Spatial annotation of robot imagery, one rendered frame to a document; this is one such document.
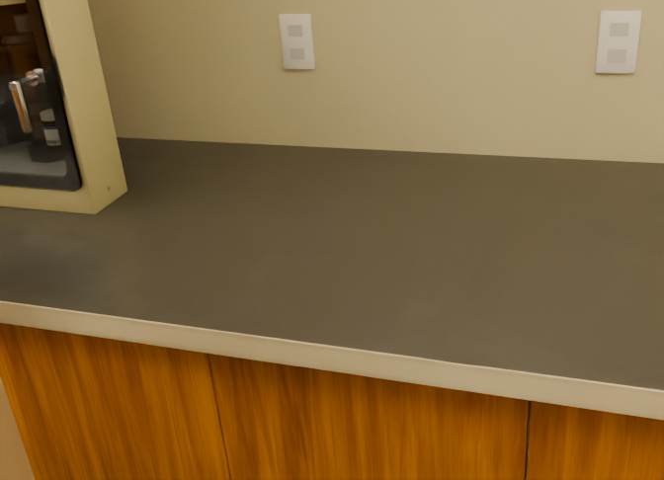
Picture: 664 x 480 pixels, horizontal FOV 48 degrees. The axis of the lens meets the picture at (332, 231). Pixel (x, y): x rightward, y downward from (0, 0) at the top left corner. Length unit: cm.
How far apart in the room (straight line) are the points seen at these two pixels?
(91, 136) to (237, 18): 43
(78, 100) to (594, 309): 92
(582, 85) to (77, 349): 102
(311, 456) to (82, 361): 39
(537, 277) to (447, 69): 57
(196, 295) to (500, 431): 47
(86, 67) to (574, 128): 93
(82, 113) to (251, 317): 55
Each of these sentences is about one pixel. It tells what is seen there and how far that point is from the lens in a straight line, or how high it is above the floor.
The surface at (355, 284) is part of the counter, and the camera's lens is 109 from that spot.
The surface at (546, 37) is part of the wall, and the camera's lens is 150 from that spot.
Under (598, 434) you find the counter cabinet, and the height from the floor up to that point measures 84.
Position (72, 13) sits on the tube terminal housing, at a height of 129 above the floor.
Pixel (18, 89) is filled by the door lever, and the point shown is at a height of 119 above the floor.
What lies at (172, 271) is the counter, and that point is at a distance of 119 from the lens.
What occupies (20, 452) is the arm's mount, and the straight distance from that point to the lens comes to 71.
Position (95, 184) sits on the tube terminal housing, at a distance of 144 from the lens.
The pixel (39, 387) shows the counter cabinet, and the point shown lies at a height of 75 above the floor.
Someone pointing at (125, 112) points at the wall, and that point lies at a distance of 187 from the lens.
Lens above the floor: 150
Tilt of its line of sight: 27 degrees down
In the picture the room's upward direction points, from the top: 5 degrees counter-clockwise
